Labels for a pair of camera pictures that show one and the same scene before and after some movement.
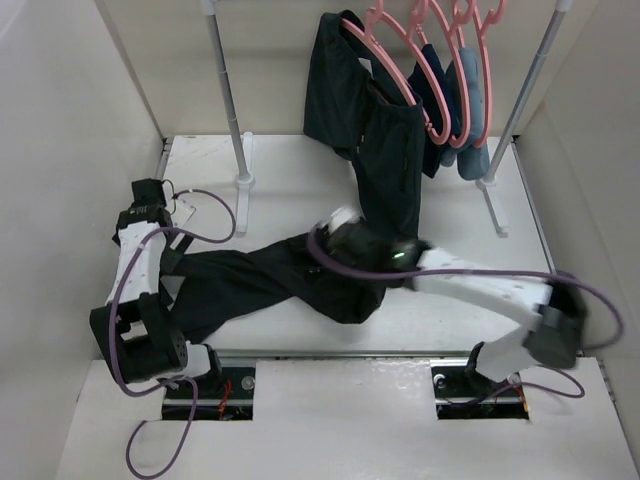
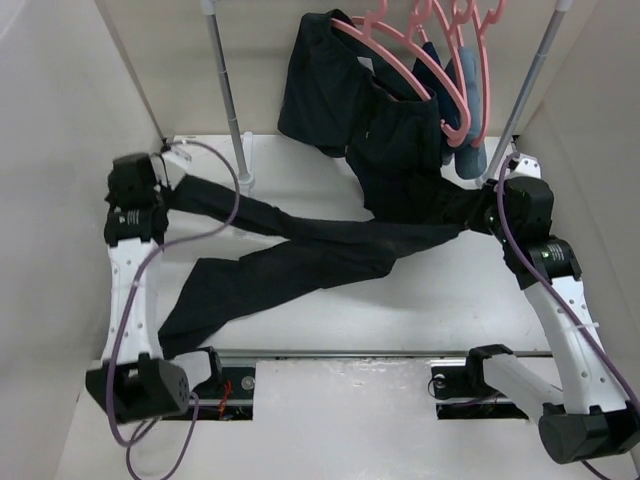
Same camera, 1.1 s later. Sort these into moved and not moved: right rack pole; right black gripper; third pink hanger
Moved: right black gripper
Not moved: third pink hanger; right rack pole
